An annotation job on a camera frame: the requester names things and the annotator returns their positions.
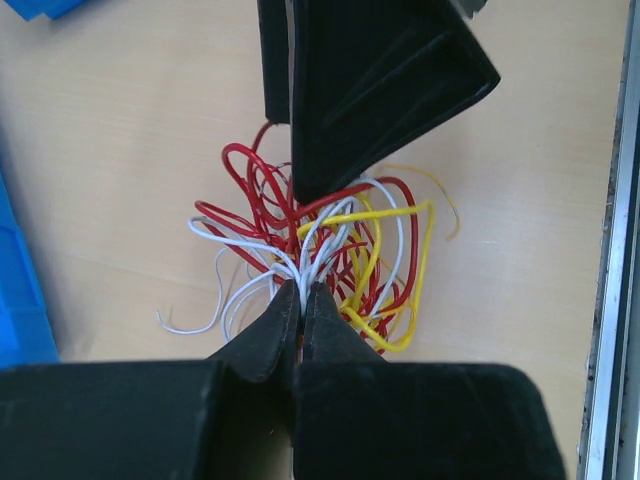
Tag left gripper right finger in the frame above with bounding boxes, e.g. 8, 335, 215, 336
293, 283, 565, 479

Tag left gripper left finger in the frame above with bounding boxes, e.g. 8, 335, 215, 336
1, 282, 300, 479

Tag red wires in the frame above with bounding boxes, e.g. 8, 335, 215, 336
193, 120, 420, 344

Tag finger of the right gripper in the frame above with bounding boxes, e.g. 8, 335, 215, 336
290, 1, 501, 204
257, 0, 290, 123

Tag large divided blue bin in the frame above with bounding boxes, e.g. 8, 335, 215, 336
0, 0, 81, 370

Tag right aluminium side rail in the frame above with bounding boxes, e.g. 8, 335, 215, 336
577, 1, 639, 479

